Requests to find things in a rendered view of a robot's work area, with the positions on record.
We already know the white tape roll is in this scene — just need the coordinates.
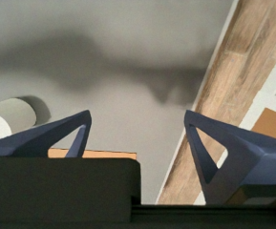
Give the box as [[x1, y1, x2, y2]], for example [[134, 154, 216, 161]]
[[0, 98, 36, 137]]

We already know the tan flat board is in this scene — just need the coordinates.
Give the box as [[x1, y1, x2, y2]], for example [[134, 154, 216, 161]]
[[56, 149, 136, 159]]

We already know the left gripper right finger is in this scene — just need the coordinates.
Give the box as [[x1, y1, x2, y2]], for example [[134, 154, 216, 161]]
[[183, 110, 276, 204]]

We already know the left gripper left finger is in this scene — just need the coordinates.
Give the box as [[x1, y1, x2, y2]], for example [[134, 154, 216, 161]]
[[0, 110, 92, 157]]

